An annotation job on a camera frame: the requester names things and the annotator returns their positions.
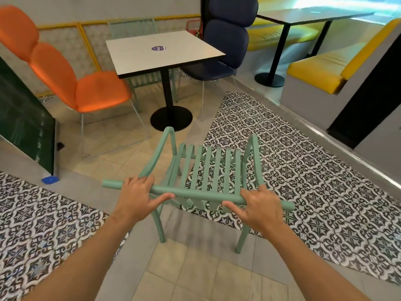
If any person's right hand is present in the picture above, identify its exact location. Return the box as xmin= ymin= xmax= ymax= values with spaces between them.
xmin=222 ymin=185 xmax=284 ymax=236

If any person's left hand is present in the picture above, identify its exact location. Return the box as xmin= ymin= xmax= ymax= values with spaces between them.
xmin=113 ymin=176 xmax=176 ymax=224

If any mint green slatted chair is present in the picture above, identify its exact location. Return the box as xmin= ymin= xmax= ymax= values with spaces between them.
xmin=102 ymin=126 xmax=295 ymax=254
xmin=108 ymin=18 xmax=180 ymax=102

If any person's left forearm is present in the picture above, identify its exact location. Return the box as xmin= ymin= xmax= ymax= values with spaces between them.
xmin=30 ymin=212 xmax=140 ymax=301

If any person's right forearm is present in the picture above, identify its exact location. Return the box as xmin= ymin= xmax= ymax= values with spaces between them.
xmin=251 ymin=221 xmax=372 ymax=301

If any orange padded chair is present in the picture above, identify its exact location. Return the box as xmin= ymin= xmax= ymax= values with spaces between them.
xmin=0 ymin=5 xmax=152 ymax=160

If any yellow cushioned bench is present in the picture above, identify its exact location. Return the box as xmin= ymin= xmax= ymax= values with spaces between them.
xmin=280 ymin=18 xmax=401 ymax=130
xmin=247 ymin=18 xmax=327 ymax=53

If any dark green board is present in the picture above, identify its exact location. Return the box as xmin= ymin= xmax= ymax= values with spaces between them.
xmin=0 ymin=56 xmax=56 ymax=176

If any navy blue padded chair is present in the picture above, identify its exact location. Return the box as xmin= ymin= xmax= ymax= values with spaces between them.
xmin=175 ymin=0 xmax=259 ymax=121

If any white square pedestal table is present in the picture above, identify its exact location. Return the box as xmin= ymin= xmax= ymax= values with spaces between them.
xmin=105 ymin=31 xmax=226 ymax=132

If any red metal frame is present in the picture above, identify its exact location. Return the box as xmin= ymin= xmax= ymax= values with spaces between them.
xmin=187 ymin=19 xmax=203 ymax=37

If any grey rectangular pedestal table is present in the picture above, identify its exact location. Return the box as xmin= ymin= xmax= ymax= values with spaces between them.
xmin=254 ymin=7 xmax=375 ymax=88

